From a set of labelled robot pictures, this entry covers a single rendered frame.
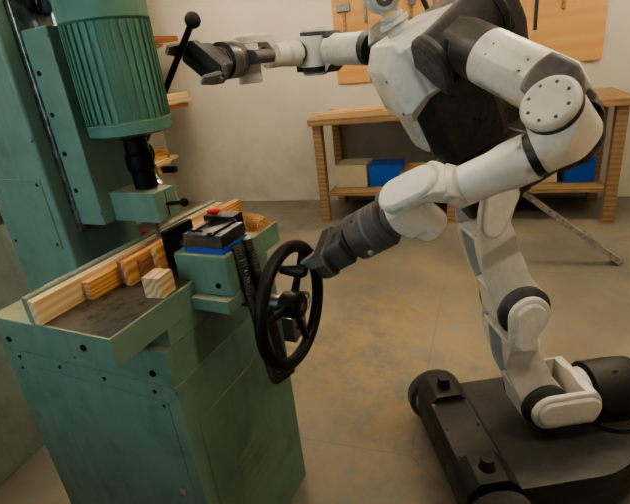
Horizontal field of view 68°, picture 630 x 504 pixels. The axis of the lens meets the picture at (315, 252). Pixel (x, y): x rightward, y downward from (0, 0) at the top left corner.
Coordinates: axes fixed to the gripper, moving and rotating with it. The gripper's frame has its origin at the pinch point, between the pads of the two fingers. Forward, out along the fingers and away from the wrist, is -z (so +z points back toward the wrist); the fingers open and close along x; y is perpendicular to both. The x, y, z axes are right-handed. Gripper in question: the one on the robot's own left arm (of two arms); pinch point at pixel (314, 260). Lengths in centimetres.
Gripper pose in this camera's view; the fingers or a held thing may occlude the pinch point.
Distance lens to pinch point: 93.3
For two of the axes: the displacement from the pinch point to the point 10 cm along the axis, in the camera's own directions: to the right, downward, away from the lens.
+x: 2.3, -6.3, 7.4
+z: 7.3, -4.0, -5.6
